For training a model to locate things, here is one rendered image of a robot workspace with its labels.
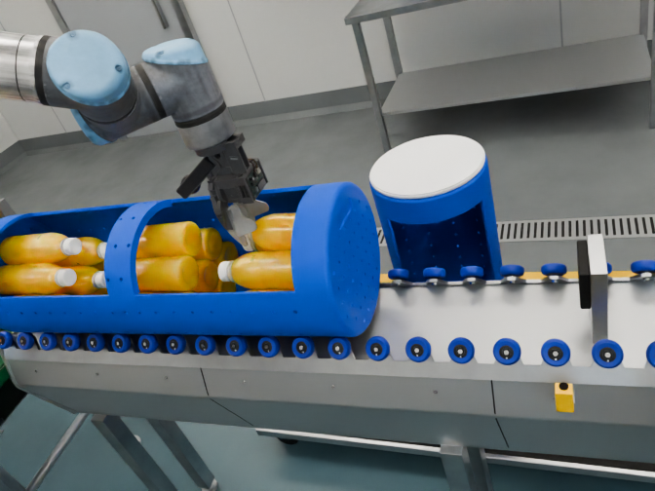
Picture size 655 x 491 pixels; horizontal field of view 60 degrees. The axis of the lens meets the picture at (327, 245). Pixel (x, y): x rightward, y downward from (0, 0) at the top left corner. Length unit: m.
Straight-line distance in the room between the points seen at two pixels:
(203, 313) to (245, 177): 0.27
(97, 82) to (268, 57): 3.98
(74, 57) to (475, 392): 0.81
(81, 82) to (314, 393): 0.70
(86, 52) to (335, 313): 0.53
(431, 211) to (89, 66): 0.79
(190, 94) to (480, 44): 3.48
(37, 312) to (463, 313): 0.88
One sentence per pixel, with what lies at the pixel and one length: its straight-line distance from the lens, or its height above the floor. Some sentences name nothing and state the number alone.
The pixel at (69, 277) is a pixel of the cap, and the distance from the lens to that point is 1.37.
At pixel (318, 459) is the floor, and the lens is 2.15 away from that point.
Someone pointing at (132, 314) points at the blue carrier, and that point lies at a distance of 1.18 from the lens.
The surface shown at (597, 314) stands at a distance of 1.01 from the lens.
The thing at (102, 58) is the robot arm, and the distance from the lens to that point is 0.80.
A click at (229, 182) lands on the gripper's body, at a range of 1.00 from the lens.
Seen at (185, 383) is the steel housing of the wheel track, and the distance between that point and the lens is 1.31.
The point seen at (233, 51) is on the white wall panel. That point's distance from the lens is 4.85.
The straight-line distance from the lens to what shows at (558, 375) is 1.02.
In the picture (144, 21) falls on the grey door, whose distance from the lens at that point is 5.12.
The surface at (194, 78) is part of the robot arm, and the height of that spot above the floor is 1.48.
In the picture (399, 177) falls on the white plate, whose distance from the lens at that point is 1.36.
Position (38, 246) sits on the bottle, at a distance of 1.42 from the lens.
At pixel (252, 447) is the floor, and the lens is 2.28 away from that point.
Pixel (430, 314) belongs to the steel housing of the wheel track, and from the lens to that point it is 1.14.
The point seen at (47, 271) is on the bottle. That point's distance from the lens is 1.39.
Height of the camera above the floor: 1.71
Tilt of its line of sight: 34 degrees down
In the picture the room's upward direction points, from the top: 20 degrees counter-clockwise
